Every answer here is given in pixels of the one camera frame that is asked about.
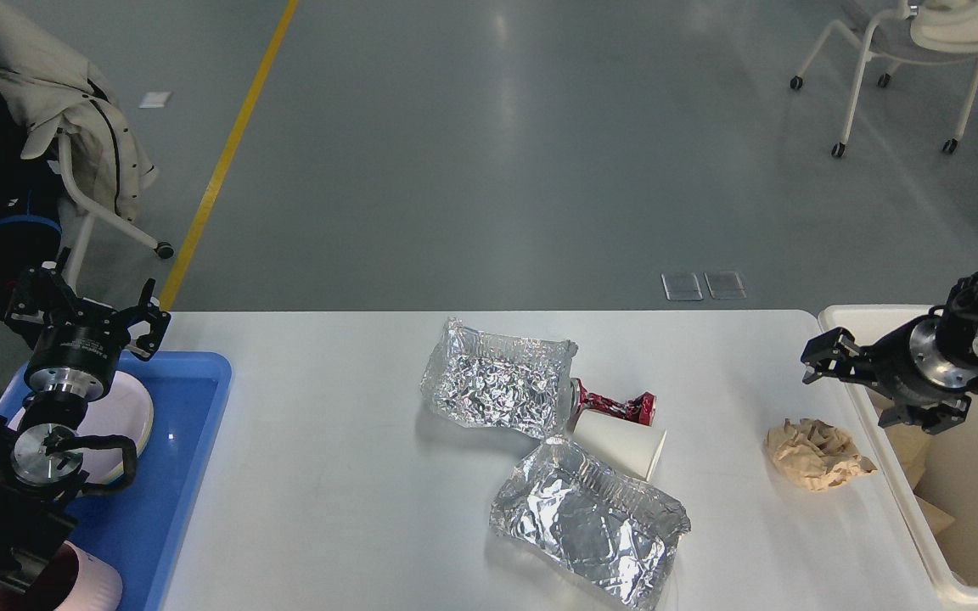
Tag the brown paper ball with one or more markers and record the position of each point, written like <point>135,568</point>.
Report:
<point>815,455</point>

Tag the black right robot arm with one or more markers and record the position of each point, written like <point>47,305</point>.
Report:
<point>958,328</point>

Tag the blue plastic tray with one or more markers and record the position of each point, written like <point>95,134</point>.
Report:
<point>140,531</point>

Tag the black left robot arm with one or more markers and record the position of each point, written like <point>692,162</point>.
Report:
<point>33,518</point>

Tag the pink plate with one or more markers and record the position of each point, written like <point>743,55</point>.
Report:
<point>127,410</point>

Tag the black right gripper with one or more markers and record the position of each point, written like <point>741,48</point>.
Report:
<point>906,366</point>

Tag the white chair on casters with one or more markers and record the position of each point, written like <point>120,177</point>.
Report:
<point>904,32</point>

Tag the beige jacket on chair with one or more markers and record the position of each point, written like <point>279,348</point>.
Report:
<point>43,80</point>

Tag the pink ribbed mug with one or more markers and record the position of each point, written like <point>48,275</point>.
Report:
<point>74,580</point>

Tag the foil tray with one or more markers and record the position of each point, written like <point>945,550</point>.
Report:
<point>614,531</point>
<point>477,379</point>

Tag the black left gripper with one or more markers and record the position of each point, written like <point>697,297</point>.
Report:
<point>73,358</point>

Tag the white paper cup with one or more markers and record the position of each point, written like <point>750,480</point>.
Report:
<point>631,448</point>

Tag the white plastic bin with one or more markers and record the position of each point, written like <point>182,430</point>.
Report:
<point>950,482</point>

